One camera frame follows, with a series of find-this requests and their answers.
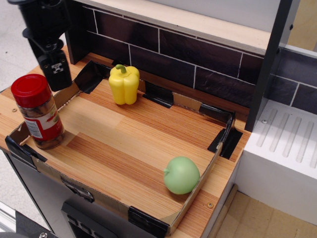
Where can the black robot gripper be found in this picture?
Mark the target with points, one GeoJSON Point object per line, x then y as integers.
{"type": "Point", "coordinates": [46, 21]}

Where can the red-lidded spice bottle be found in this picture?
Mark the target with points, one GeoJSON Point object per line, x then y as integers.
{"type": "Point", "coordinates": [35, 101]}

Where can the cardboard fence with black tape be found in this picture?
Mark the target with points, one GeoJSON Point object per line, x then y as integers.
{"type": "Point", "coordinates": [106, 178]}

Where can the yellow toy bell pepper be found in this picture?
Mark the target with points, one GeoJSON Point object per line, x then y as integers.
{"type": "Point", "coordinates": [124, 83]}

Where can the light wooden shelf board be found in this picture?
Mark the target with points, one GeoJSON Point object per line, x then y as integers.
{"type": "Point", "coordinates": [208, 28]}

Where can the green toy apple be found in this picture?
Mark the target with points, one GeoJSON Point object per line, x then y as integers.
{"type": "Point", "coordinates": [181, 175]}

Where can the white toy sink drainboard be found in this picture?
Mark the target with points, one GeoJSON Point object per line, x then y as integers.
{"type": "Point", "coordinates": [278, 166]}

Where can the black shelf upright post left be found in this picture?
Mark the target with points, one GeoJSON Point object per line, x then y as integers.
{"type": "Point", "coordinates": [79, 37]}

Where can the black shelf upright post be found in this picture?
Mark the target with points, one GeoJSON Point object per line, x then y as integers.
{"type": "Point", "coordinates": [79, 37]}
{"type": "Point", "coordinates": [266, 68]}

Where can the black shelf upright post right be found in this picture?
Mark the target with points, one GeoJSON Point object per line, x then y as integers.
{"type": "Point", "coordinates": [266, 68]}

